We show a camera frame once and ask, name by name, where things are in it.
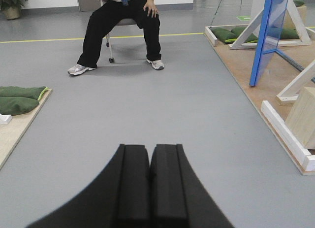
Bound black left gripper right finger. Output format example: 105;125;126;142
150;144;233;228

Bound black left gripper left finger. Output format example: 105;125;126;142
28;144;150;228

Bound blue door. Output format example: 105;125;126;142
249;0;288;87

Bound wooden platform base left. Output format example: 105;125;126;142
0;89;53;169

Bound wooden platform base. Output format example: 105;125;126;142
0;89;53;169
205;27;315;175

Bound green sandbag left upper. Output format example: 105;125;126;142
0;86;49;100

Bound light wooden block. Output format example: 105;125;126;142
285;87;315;150

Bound wooden platform base right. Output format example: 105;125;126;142
205;27;315;175

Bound green sandbag near corner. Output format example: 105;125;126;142
212;28;237;44

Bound seated person in black trousers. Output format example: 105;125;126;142
67;0;165;76

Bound white rolling chair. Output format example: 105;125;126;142
99;0;136;63

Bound potted green plant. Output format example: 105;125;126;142
0;0;28;20

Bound white wooden door frame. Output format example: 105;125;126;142
230;0;315;105

